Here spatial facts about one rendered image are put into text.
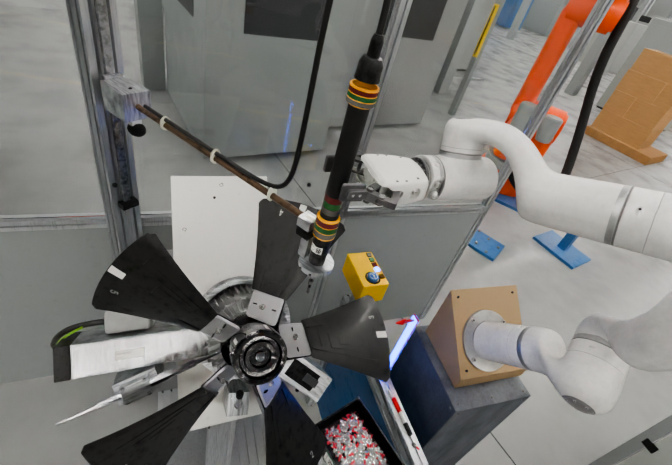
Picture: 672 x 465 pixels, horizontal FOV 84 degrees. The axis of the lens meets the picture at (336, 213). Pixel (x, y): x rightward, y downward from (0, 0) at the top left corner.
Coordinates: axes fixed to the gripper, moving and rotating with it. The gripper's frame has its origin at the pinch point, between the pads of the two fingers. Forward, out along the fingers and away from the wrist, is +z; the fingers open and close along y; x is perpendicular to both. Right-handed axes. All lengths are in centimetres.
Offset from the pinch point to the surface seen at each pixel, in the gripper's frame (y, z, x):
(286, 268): 9.6, 2.1, -32.1
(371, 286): 21, -34, -58
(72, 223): 70, 59, -67
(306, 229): 1.3, 3.0, -12.6
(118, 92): 46, 37, -8
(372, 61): -1.7, 0.6, 19.5
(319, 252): -1.9, 0.8, -15.6
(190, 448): 23, 24, -159
